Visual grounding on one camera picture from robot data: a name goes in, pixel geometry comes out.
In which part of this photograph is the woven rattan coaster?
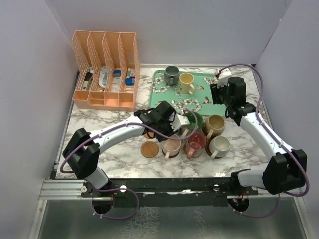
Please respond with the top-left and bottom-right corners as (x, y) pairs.
(183, 142), (189, 155)

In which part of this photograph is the red floral mug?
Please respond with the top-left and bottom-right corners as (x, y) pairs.
(186, 132), (207, 159)

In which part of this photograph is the green mug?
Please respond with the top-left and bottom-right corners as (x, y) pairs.
(180, 112), (204, 138)

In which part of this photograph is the peach plastic file organizer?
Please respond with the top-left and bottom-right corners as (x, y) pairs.
(72, 30), (140, 112)

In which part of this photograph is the white blue pack in organizer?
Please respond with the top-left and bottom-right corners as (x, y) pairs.
(98, 66), (108, 88)

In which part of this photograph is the brown wooden coaster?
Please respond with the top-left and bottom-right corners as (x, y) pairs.
(205, 141), (223, 158)

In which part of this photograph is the white speckled mug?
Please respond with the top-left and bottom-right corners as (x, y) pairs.
(209, 135), (231, 158)

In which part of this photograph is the light wood coaster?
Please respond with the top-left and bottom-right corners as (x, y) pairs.
(144, 132), (155, 139)
(141, 141), (159, 158)

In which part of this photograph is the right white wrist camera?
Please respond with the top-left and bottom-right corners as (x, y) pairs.
(215, 68), (232, 88)

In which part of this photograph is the blue tape dispenser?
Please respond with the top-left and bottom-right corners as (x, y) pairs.
(125, 77), (135, 86)

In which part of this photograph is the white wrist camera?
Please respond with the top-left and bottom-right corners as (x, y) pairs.
(215, 68), (232, 88)
(170, 114), (190, 131)

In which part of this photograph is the tan beige mug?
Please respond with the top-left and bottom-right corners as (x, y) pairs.
(202, 115), (226, 140)

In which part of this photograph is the dark grey mug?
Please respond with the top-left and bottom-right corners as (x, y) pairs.
(163, 66), (180, 86)

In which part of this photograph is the yellow mug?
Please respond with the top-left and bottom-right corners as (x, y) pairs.
(178, 73), (195, 95)

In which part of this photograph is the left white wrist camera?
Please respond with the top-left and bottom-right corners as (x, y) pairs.
(170, 114), (190, 131)

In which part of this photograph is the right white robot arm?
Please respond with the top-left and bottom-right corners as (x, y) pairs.
(210, 77), (308, 195)

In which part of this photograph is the black white tool in organizer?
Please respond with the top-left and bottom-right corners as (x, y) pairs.
(82, 67), (94, 91)

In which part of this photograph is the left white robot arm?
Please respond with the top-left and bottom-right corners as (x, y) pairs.
(60, 101), (178, 197)

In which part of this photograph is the green floral tray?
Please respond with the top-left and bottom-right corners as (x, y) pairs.
(150, 70), (226, 116)

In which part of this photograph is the dark walnut coaster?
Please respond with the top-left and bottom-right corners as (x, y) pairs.
(161, 148), (180, 159)

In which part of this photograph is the blue eraser box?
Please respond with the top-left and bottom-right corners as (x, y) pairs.
(113, 69), (122, 78)

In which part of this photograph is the aluminium frame rail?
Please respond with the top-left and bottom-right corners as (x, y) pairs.
(38, 177), (305, 201)

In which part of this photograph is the light pink mug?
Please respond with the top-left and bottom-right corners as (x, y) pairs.
(161, 134), (181, 150)

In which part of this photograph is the black mounting rail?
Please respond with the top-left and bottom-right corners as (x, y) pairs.
(82, 177), (260, 209)

